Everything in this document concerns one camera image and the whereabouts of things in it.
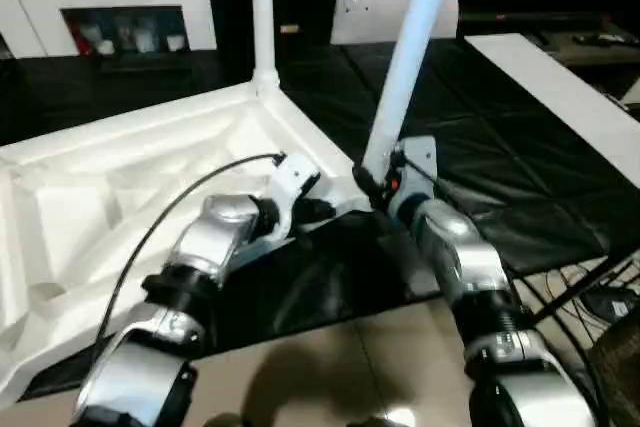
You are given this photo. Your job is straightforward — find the black work mat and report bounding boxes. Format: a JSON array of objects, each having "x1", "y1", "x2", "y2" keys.
[{"x1": 0, "y1": 37, "x2": 640, "y2": 400}]

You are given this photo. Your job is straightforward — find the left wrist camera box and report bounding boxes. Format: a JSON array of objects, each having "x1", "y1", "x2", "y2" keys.
[{"x1": 262, "y1": 152, "x2": 323, "y2": 240}]

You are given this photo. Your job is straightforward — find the grey round floor base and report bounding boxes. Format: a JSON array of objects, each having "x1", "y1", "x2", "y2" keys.
[{"x1": 585, "y1": 285, "x2": 640, "y2": 323}]

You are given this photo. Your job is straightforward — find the white plastic table leg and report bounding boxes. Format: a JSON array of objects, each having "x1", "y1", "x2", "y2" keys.
[
  {"x1": 250, "y1": 0, "x2": 283, "y2": 93},
  {"x1": 360, "y1": 0, "x2": 459, "y2": 180}
]

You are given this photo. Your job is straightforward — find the white plastic bag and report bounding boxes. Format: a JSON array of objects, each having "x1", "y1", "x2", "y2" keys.
[{"x1": 329, "y1": 0, "x2": 461, "y2": 46}]

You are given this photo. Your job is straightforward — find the black floor cables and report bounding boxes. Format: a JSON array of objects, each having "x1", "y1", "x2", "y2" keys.
[{"x1": 520, "y1": 262, "x2": 640, "y2": 333}]

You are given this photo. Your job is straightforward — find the dark woven basket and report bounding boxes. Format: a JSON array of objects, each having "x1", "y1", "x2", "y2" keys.
[{"x1": 590, "y1": 317, "x2": 640, "y2": 427}]

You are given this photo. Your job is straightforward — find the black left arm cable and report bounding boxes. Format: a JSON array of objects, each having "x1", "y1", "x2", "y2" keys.
[{"x1": 92, "y1": 153, "x2": 286, "y2": 348}]

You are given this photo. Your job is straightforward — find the black floor stand bar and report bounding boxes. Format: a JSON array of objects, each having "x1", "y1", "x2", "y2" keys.
[{"x1": 528, "y1": 257, "x2": 640, "y2": 326}]

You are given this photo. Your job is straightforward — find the flat white board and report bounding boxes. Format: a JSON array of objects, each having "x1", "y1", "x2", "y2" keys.
[{"x1": 465, "y1": 33, "x2": 640, "y2": 193}]

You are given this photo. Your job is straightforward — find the white cabinet with glass doors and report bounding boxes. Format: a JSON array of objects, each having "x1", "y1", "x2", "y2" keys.
[{"x1": 0, "y1": 0, "x2": 219, "y2": 60}]

